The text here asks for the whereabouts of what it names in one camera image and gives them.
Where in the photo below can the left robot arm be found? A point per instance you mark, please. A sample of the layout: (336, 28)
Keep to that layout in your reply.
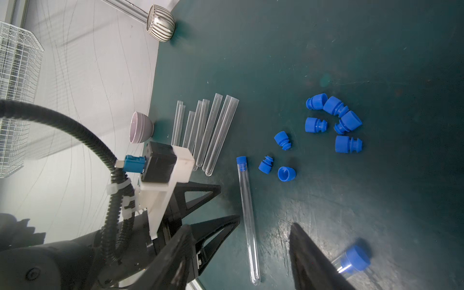
(141, 235)

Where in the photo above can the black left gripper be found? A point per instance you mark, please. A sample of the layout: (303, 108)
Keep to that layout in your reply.
(208, 236)

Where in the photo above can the purple bowl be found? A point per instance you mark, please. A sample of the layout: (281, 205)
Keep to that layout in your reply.
(141, 128)

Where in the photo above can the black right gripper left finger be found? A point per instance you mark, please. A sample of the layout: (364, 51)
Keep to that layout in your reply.
(171, 268)

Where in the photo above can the striped ceramic cup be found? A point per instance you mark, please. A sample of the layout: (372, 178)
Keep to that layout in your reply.
(160, 24)

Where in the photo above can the white wire basket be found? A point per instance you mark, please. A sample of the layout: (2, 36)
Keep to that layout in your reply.
(21, 59)

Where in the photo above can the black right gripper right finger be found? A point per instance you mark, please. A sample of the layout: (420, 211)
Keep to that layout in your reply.
(311, 269)

